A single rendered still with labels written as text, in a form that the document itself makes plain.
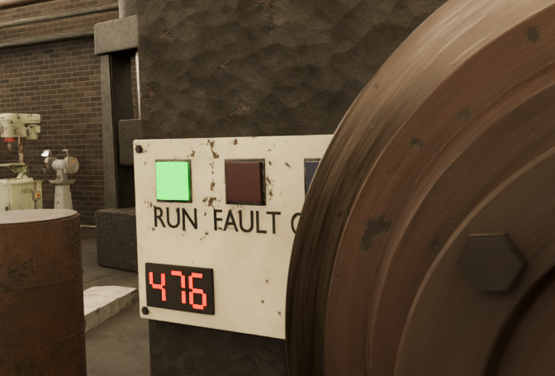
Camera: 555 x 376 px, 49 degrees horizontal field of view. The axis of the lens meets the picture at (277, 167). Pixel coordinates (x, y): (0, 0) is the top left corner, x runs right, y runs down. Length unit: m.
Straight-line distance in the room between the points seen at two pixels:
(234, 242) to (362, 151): 0.23
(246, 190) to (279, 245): 0.06
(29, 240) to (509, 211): 2.82
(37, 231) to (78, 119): 6.33
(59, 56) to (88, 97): 0.82
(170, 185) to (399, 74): 0.30
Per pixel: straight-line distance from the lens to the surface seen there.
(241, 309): 0.57
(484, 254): 0.25
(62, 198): 8.98
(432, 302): 0.27
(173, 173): 0.58
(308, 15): 0.54
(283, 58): 0.55
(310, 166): 0.51
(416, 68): 0.35
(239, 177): 0.54
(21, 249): 3.00
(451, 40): 0.34
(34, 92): 9.95
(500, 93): 0.32
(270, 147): 0.53
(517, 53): 0.32
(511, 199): 0.25
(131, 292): 4.81
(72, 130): 9.36
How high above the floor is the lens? 1.24
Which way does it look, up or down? 3 degrees down
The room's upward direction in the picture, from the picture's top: 2 degrees counter-clockwise
